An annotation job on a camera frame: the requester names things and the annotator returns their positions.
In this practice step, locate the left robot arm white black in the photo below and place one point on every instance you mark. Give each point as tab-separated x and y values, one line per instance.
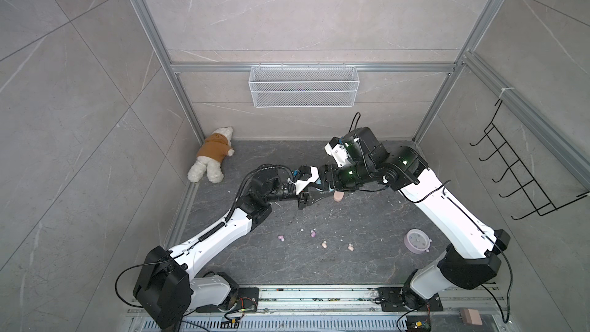
168	286

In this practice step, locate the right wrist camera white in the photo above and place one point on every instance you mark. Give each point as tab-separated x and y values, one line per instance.
337	151

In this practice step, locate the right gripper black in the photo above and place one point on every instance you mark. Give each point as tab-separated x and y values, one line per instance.
333	170

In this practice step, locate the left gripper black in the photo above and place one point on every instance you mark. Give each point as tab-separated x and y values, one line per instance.
309	199

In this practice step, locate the peach earbud charging case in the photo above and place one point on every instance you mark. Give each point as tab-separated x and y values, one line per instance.
338	196

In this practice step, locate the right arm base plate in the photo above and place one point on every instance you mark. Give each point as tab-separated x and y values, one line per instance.
393	299

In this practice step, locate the teddy bear with brown hoodie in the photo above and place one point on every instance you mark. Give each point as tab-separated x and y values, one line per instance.
210	156

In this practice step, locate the black wire hook rack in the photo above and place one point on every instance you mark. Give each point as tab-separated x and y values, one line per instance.
514	166

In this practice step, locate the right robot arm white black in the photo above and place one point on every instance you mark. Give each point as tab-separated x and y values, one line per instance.
473	256

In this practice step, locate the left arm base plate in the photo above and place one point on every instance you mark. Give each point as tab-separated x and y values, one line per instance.
245	297

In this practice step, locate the white wire mesh basket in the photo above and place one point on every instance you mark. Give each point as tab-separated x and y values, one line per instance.
301	86

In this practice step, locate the pink box on rail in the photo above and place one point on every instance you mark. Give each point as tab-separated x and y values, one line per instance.
471	317

